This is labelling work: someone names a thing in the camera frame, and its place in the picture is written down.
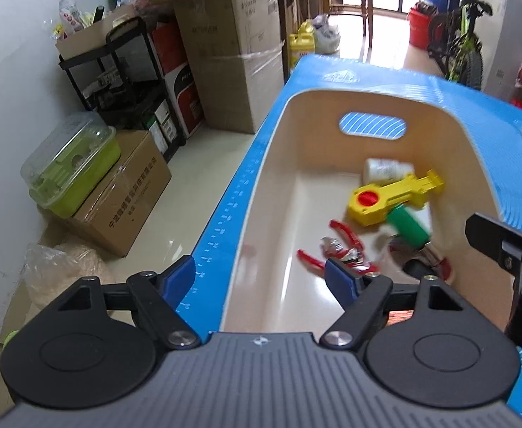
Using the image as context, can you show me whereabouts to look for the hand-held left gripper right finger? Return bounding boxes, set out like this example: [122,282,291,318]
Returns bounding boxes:
[321,258,466,349]

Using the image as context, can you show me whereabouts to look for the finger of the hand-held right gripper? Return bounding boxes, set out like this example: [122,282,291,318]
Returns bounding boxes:
[465,213,522,353]

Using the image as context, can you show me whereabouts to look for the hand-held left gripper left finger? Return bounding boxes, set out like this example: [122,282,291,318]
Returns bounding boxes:
[57,254,201,349]

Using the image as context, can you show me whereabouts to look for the green handled screwdriver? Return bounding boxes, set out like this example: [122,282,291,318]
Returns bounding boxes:
[386,206,440,259]

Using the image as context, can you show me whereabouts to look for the cream plastic storage bin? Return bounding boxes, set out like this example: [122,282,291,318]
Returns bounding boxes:
[219,89,518,335]

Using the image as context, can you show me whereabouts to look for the black earbuds case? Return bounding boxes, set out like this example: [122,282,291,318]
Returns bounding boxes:
[403,259,428,282]

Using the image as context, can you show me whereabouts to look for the yellow toy tool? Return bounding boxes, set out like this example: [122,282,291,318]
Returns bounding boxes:
[347,169,446,227]

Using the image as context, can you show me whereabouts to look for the brown printed cardboard box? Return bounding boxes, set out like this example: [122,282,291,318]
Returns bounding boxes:
[71,129,173,258]

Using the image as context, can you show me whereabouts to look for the white plastic bottle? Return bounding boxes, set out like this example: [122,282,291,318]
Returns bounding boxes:
[363,157,415,185]

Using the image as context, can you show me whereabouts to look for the clear bag of grain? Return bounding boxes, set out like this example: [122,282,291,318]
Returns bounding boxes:
[22,243,117,317]

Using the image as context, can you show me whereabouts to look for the blue ruled mat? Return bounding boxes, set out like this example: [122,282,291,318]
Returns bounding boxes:
[174,53,522,424]

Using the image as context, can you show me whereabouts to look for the green container with clear lid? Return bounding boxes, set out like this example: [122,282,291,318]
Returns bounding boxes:
[20,111,122,218]

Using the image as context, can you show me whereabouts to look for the small white green box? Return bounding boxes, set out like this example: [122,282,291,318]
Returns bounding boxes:
[147,98,181,152]

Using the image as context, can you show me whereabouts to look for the black shelf rack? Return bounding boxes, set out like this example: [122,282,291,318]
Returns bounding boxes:
[58,15,186,161]

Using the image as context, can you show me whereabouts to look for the white red appliance carton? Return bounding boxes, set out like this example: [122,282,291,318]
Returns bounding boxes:
[163,65,206,141]

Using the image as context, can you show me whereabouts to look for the green black bicycle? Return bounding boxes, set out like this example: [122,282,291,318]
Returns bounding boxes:
[421,0,493,91]

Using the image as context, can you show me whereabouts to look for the white cabinet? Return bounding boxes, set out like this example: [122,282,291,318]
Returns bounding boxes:
[470,0,522,103]

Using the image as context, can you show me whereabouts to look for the large wrapped cardboard box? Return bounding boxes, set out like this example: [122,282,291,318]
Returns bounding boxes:
[174,0,286,134]

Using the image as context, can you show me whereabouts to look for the red bucket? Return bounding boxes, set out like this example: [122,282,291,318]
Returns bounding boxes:
[408,4,440,50]

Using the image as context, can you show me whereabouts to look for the yellow plastic jug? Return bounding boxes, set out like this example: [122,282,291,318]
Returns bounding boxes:
[289,21,317,76]

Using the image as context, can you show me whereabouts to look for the grey plastic bag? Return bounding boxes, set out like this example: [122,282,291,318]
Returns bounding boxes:
[312,14,341,54]

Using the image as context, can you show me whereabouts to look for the open cardboard box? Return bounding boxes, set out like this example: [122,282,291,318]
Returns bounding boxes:
[55,5,139,60]

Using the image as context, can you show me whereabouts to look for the white printed packet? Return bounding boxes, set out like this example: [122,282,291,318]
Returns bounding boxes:
[58,0,93,35]

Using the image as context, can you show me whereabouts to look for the red handled pliers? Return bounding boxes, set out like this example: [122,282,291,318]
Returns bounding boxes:
[297,219,381,276]

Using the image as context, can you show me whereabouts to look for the red handled tool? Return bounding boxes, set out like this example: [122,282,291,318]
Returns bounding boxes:
[388,238,453,281]

